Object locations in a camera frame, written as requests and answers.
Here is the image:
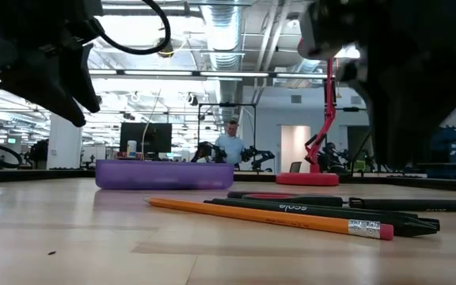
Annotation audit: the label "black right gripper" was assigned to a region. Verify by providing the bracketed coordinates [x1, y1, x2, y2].
[310, 0, 456, 169]

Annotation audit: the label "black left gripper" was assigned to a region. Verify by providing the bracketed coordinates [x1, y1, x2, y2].
[0, 0, 105, 128]

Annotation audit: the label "black pen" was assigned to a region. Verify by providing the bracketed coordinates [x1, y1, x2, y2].
[203, 197, 442, 238]
[348, 196, 456, 214]

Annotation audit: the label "purple translucent pencil box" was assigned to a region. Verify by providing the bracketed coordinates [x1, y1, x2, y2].
[94, 158, 235, 192]

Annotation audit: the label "red and black scissors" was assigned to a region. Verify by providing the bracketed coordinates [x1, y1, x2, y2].
[226, 190, 344, 208]

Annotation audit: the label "orange pencil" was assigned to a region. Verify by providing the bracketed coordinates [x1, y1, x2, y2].
[143, 196, 395, 241]

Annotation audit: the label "blue cabinet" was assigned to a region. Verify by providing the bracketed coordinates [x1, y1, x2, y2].
[425, 125, 456, 181]

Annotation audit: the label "white bottle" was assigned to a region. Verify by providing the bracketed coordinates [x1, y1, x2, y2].
[126, 139, 139, 160]

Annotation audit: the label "black monitor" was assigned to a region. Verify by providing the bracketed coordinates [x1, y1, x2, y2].
[119, 122, 173, 160]

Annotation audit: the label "red desk lamp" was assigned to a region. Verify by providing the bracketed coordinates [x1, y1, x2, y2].
[275, 37, 340, 188]

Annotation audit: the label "long ceiling light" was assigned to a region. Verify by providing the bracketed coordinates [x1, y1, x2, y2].
[88, 68, 329, 80]

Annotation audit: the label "person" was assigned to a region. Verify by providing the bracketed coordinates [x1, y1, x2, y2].
[214, 120, 246, 166]

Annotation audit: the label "black aluminium table frame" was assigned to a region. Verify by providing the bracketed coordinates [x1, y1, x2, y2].
[0, 167, 456, 194]

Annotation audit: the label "black left wrist camera cable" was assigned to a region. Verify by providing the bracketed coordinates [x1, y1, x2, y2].
[97, 0, 173, 56]

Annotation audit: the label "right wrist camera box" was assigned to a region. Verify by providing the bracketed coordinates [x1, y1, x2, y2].
[298, 6, 342, 61]

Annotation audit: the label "silver ventilation duct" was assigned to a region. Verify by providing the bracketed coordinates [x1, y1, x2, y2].
[199, 0, 249, 120]

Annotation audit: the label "black gantry frame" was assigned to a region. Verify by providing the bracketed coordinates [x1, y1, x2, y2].
[196, 101, 258, 167]

